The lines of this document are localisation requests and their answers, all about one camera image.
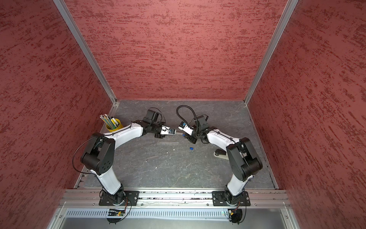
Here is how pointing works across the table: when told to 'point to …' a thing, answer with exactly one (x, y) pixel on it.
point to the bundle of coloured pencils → (111, 121)
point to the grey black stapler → (221, 153)
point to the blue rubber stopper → (191, 148)
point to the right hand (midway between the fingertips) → (186, 136)
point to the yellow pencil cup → (120, 126)
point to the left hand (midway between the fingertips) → (168, 130)
